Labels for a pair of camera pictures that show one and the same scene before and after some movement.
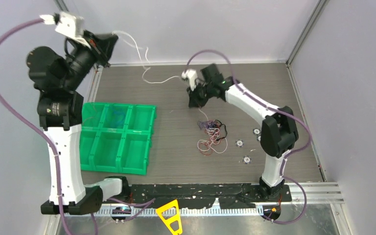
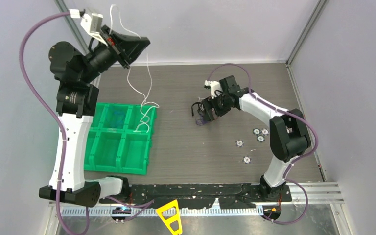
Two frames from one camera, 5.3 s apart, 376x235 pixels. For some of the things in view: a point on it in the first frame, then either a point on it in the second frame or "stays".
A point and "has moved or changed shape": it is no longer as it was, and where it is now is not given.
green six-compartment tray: x=116 y=137 stays
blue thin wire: x=122 y=114 stays
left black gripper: x=103 y=45 -> x=124 y=47
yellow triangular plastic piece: x=175 y=218 stays
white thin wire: x=147 y=68 -> x=146 y=105
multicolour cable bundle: x=215 y=139 has moved or changed shape
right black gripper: x=195 y=100 -> x=208 y=104
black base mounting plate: x=164 y=194 stays
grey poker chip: x=256 y=131 stays
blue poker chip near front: x=246 y=159 stays
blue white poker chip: x=239 y=143 stays
